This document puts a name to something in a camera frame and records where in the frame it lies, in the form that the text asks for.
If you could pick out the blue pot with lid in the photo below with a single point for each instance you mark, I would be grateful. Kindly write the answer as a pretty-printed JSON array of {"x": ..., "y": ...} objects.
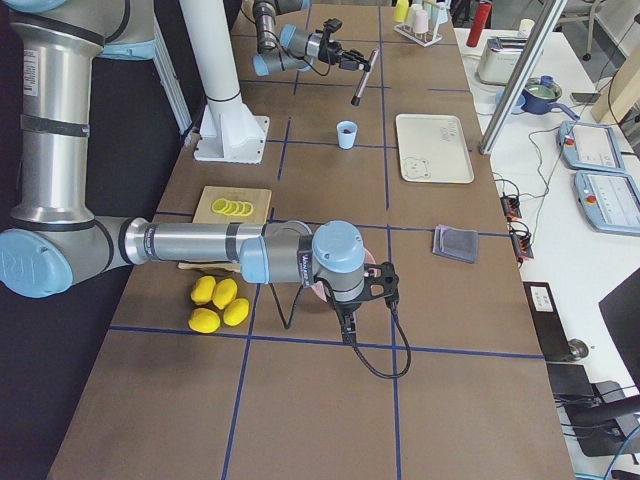
[{"x": 541, "y": 95}]

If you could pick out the white toaster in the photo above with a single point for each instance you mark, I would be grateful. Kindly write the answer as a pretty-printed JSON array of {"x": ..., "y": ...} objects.
[{"x": 499, "y": 58}]

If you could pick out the white wire cup rack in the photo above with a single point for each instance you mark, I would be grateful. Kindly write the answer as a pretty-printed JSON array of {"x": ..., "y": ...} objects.
[{"x": 438, "y": 14}]

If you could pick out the wooden cutting board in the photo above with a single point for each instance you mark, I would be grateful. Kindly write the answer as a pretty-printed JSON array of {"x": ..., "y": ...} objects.
[{"x": 260, "y": 198}]

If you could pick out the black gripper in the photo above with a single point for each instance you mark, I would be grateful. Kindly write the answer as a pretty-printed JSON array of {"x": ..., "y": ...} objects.
[
  {"x": 334, "y": 50},
  {"x": 345, "y": 308}
]

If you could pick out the cream bear tray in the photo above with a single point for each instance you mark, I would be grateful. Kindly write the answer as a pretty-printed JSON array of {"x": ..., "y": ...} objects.
[{"x": 432, "y": 149}]

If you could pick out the lemon slices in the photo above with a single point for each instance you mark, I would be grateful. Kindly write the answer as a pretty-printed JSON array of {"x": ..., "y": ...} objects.
[{"x": 235, "y": 208}]

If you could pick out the whole lemon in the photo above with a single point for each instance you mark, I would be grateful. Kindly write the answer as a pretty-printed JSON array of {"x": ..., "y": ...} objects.
[
  {"x": 204, "y": 321},
  {"x": 203, "y": 289},
  {"x": 236, "y": 312},
  {"x": 225, "y": 292}
]

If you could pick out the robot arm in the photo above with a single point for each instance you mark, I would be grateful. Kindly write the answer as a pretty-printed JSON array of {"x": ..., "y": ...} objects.
[
  {"x": 296, "y": 48},
  {"x": 128, "y": 157}
]

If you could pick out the yellow plastic cup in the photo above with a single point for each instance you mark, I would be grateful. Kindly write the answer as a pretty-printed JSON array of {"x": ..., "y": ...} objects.
[{"x": 401, "y": 11}]

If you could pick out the aluminium frame post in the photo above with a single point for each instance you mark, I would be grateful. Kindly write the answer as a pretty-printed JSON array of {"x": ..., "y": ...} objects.
[{"x": 543, "y": 26}]

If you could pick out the white cup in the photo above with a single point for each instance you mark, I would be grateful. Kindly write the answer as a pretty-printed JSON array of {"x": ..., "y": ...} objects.
[{"x": 525, "y": 27}]

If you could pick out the red bottle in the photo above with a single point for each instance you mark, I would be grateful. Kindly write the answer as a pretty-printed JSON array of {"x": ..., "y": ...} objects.
[{"x": 480, "y": 20}]

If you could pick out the blue teach pendant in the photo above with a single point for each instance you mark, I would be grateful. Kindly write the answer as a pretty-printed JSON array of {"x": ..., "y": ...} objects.
[
  {"x": 610, "y": 201},
  {"x": 589, "y": 146}
]

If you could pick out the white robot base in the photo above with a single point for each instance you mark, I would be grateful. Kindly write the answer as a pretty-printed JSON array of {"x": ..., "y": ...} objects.
[{"x": 229, "y": 132}]

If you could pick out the light blue plastic cup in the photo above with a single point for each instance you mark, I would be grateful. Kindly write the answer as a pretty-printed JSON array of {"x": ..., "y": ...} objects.
[{"x": 344, "y": 141}]

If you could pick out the pink plastic cup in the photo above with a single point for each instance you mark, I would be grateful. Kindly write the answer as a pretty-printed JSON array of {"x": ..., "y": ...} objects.
[{"x": 419, "y": 22}]

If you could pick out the pink bowl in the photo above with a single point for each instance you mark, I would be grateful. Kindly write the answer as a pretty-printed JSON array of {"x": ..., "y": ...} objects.
[{"x": 318, "y": 287}]

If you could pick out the grey cloth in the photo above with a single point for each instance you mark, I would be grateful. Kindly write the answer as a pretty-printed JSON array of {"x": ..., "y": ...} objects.
[{"x": 456, "y": 244}]

